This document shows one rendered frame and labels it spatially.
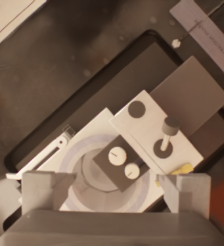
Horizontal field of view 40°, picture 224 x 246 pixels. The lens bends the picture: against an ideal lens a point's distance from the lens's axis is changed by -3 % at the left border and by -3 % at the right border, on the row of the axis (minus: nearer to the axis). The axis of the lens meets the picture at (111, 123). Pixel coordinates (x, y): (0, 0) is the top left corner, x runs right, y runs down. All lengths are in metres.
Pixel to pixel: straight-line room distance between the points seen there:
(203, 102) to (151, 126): 0.07
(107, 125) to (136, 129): 0.04
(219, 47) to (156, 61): 0.08
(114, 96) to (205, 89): 0.12
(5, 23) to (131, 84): 0.18
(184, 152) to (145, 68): 0.15
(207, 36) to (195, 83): 0.10
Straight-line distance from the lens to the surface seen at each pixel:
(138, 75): 0.40
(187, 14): 0.42
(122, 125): 0.29
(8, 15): 0.44
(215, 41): 0.42
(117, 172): 0.29
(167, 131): 0.27
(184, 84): 0.33
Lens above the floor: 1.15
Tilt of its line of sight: 1 degrees up
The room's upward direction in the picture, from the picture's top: 132 degrees counter-clockwise
